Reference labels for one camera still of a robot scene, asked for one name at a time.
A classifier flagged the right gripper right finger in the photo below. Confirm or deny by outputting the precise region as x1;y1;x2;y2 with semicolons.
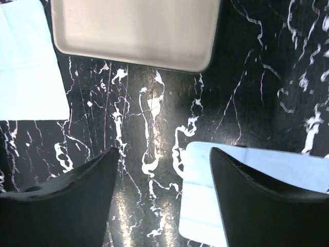
210;148;328;246

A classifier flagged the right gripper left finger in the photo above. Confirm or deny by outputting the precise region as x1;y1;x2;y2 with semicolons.
1;148;119;246

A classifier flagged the light blue cloth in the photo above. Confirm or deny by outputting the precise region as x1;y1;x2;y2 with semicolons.
178;142;328;246
1;1;70;120

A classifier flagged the dark green glasses case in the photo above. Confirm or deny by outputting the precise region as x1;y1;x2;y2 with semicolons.
50;1;221;73

